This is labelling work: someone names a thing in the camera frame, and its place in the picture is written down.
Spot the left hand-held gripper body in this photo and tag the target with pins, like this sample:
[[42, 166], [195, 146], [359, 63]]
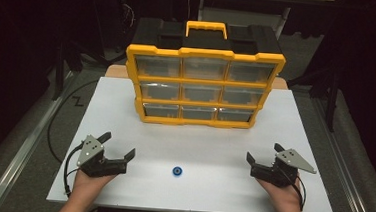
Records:
[[93, 161]]

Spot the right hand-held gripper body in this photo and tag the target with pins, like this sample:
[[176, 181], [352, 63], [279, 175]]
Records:
[[281, 172]]

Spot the small blue round wheel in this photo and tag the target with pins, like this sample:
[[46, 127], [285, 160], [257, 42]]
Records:
[[177, 171]]

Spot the clear drawer with blue wheel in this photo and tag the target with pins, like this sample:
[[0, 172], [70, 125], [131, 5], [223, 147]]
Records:
[[251, 73]]

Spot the yellow black drawer organizer cabinet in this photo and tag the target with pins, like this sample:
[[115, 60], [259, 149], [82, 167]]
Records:
[[204, 82]]

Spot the person's left hand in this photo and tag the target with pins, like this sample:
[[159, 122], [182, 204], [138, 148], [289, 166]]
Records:
[[87, 184]]

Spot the person's right hand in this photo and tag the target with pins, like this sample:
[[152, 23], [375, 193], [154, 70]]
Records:
[[285, 197]]

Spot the tan wooden board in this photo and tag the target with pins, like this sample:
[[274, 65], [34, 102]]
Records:
[[116, 71]]

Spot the black metal stand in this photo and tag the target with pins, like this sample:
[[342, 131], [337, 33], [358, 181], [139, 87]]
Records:
[[333, 96], [59, 73]]

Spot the yellow clear-lid organizer case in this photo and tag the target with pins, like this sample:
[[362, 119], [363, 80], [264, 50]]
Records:
[[158, 66]]

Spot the aluminium floor rail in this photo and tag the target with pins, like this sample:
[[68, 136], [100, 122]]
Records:
[[22, 154], [345, 170]]

